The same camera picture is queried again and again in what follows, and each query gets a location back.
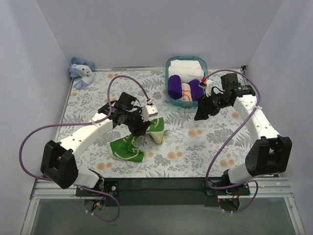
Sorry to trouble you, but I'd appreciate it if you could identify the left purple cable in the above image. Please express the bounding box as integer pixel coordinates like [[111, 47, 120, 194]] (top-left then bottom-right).
[[19, 75, 152, 223]]

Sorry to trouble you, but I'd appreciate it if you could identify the right purple rolled towel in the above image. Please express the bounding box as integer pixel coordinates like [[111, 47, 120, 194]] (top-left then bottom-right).
[[188, 79, 204, 101]]

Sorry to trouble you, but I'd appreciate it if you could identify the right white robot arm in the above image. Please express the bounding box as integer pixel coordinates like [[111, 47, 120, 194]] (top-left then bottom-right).
[[194, 70, 292, 195]]

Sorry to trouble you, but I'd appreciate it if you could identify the blue crumpled towel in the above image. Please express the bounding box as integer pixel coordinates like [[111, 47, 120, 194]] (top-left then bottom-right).
[[69, 57, 96, 90]]

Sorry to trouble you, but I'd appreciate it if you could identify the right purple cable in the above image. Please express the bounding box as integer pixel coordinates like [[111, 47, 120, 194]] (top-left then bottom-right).
[[204, 69, 262, 214]]

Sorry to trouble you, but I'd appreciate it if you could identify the floral table mat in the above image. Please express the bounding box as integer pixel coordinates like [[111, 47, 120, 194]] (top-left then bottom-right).
[[47, 68, 279, 178]]

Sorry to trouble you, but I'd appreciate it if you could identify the purple cable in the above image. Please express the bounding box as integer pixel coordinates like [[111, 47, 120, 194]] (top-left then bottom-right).
[[19, 75, 152, 223], [204, 69, 262, 214]]

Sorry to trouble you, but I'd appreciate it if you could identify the teal plastic basket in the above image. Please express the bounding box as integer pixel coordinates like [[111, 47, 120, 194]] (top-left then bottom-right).
[[165, 56, 208, 107]]

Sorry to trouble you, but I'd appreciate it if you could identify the aluminium frame rail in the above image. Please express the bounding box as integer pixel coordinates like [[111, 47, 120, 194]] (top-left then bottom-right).
[[31, 177, 293, 199]]

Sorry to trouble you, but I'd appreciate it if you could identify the green patterned towel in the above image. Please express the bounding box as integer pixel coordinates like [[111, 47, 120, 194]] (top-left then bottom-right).
[[107, 117, 167, 163]]

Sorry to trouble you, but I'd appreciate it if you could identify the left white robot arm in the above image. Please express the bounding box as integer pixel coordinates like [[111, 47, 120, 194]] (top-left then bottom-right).
[[40, 92, 158, 196]]

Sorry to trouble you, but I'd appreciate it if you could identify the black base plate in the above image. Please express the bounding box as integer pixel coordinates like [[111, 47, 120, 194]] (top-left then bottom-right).
[[75, 178, 250, 208]]

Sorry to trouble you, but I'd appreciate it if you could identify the peach orange rolled towel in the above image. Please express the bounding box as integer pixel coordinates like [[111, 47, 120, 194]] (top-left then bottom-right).
[[181, 83, 193, 102]]

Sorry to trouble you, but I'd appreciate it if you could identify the white rolled towel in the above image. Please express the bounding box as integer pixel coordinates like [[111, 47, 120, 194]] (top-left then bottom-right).
[[168, 60, 204, 83]]

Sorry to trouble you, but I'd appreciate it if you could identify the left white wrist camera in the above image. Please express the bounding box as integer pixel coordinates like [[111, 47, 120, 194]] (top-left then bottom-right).
[[141, 104, 158, 121]]

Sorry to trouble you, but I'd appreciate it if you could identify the purple rolled towel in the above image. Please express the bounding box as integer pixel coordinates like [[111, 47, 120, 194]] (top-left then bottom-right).
[[167, 75, 182, 100], [188, 79, 204, 101]]

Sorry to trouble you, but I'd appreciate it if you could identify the left purple rolled towel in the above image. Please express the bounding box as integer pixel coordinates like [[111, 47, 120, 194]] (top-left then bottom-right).
[[167, 75, 182, 100]]

